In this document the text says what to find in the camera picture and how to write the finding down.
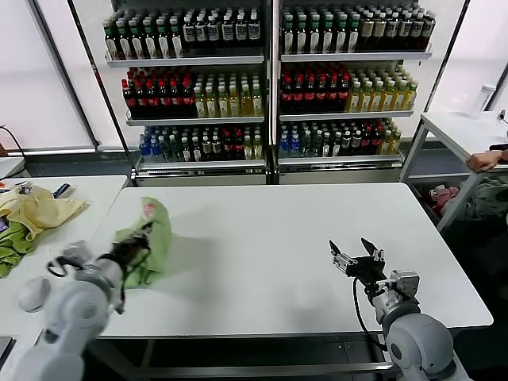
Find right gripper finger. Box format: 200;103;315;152
328;239;355;271
360;237;386;262

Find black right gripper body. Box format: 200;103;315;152
344;256;388;285

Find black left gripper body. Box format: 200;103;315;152
110;237;152;275

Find light green polo shirt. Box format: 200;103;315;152
112;196;175;289

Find pink clothes pile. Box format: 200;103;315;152
428;184;461;214

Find grey green clothes pile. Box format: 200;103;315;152
462;178;508;219

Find person hand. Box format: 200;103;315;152
467;151;502;172

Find large white work table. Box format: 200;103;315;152
42;182;495;378

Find white side table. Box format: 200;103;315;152
0;175;129;381

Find blue white small tool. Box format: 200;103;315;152
52;183;76;200

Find pale yellow garment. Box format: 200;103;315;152
0;186;89;243

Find white computer mouse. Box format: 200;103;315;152
17;276;52;314

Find crumpled green garment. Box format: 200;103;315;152
0;221;39;279

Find white table with metal legs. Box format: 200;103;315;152
398;110;508;235

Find dark flat tablet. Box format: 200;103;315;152
0;336;17;360

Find metal beverage shelf unit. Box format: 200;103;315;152
67;0;275;187
271;0;471;186

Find dark tea bottle green cap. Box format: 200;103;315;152
130;20;144;60
346;17;360;54
321;17;335;55
333;17;348;55
307;17;321;55
118;20;132;60
143;19;156;60
105;21;120;60
294;17;309;56
155;18;169;60
167;17;183;60
282;17;296;56

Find dark bottle black white label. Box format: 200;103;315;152
207;14;221;51
183;16;197;51
234;13;248;51
221;13;235;51
247;12;261;51
195;15;209;51

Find dark bottle beige label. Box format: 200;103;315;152
360;14;375;52
373;14;387;52

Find dark bottle grey label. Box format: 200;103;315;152
385;13;399;52
398;13;412;52
410;13;424;51
422;13;436;51

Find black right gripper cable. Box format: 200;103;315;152
351;277;389;351

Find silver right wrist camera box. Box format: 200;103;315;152
387;269;421;303

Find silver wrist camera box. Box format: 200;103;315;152
61;240;91;271
387;269;421;303

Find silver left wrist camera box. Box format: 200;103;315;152
61;240;91;271

